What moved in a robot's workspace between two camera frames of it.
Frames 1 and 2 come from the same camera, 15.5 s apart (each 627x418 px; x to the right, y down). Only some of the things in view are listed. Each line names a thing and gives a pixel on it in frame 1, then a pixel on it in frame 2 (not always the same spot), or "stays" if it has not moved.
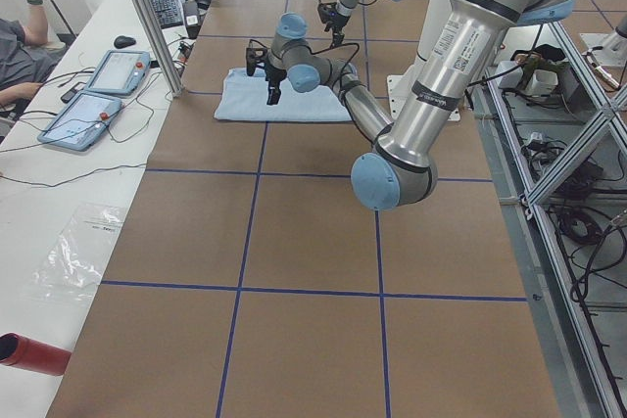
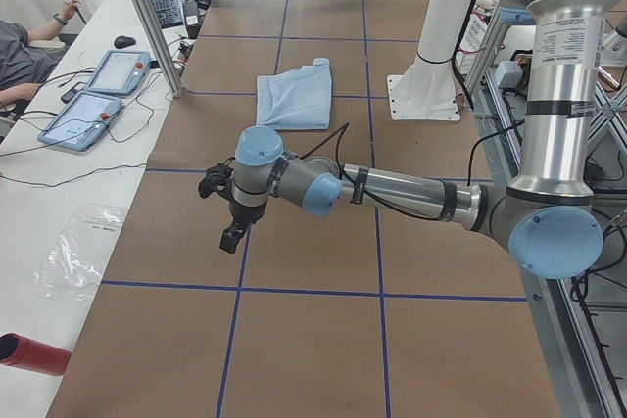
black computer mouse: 123,41 stays
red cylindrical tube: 21,351 stays
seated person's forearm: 35,31 → 46,31
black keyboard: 167,6 stays
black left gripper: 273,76 → 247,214
